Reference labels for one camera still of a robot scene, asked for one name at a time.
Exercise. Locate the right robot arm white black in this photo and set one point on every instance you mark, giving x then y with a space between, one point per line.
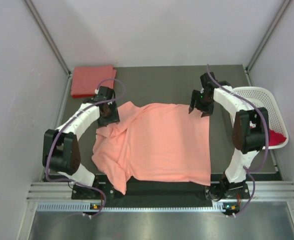
250 132

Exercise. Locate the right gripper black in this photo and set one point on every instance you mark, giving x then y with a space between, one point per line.
207 111

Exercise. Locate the crimson t shirt in basket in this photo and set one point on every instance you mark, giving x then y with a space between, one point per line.
276 138

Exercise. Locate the folded red t shirt stack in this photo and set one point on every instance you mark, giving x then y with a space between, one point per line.
86 79

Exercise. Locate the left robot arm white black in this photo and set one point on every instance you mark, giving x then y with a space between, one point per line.
61 152

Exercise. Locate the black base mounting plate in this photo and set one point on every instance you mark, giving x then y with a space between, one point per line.
151 194

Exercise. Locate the salmon pink t shirt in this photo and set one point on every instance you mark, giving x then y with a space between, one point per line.
156 142

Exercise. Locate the white perforated laundry basket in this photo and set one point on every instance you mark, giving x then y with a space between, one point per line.
261 97

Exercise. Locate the aluminium rail with cable duct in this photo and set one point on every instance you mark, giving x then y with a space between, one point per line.
60 197

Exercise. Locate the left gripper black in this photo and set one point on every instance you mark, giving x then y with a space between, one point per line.
113 118

